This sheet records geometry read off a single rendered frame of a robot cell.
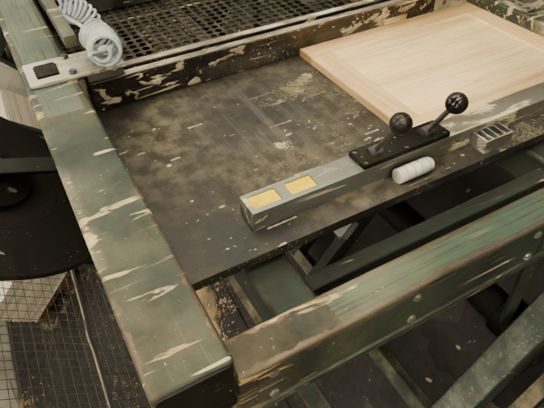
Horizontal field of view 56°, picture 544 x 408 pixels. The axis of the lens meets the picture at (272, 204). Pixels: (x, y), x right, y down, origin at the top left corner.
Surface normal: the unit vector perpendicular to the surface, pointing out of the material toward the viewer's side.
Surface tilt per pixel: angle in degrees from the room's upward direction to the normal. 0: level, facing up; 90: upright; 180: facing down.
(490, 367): 0
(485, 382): 0
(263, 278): 51
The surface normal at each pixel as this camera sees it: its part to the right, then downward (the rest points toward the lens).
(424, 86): -0.02, -0.73
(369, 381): -0.69, -0.18
